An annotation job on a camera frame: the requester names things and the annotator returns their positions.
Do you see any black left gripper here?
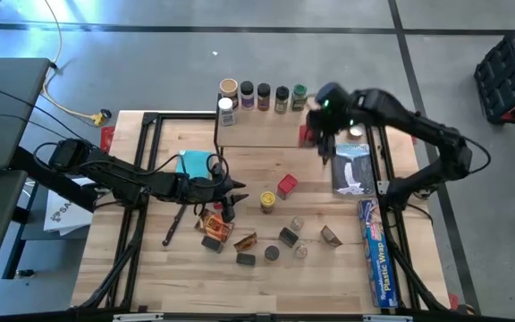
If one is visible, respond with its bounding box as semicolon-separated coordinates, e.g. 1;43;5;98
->
184;173;250;208

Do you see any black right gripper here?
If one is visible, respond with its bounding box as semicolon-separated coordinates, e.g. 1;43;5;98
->
306;81;355;165

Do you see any orange taco seasoning packet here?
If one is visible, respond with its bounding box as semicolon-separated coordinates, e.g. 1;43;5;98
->
193;208;235;244

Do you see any brown orange Trader Joe's packet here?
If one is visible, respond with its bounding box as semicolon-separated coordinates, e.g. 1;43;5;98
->
232;232;258;254

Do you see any green lid glass spice jar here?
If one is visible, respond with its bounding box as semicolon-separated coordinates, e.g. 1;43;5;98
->
291;83;308;113

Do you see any black lid olive spice jar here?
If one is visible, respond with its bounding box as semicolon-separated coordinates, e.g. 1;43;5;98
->
274;85;291;115

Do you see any green black pepper tin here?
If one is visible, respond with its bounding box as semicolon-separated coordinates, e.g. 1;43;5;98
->
235;252;258;267
200;234;225;255
277;226;300;250

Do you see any black lid reddish spice jar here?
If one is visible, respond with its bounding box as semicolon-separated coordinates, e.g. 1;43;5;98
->
256;81;272;113

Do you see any purple label black lid jar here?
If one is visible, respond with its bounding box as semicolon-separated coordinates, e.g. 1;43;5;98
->
239;80;256;112

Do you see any wooden shelf with black legs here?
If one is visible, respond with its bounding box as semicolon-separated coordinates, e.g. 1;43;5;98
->
212;92;335;151

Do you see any Yellowstone waterfall book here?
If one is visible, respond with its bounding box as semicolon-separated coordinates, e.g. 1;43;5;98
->
331;141;377;197

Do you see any white lid clear spice jar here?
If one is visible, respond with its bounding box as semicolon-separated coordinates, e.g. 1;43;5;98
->
217;97;236;128

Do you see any brown packet with nutrition label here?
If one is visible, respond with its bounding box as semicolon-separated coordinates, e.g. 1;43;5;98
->
319;225;344;249

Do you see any tan lid spice jar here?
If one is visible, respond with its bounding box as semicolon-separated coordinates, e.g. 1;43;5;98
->
219;78;241;108

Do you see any blue plastic wrap box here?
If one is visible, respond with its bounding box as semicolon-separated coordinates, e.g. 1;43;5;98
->
356;198;401;309

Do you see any yellow plug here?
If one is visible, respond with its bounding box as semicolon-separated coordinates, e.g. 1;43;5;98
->
89;108;114;128

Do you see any white paper bag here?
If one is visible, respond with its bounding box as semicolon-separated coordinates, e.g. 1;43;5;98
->
42;190;96;237

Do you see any red black tool case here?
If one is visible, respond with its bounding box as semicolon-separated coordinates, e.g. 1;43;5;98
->
473;33;515;125

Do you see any black support beam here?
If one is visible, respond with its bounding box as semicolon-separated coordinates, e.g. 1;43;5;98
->
9;146;98;212

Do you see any black metal rig frame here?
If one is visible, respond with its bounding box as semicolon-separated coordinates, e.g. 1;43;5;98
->
72;110;455;322

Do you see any yellow power cable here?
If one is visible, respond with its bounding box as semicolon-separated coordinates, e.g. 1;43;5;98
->
40;0;102;122

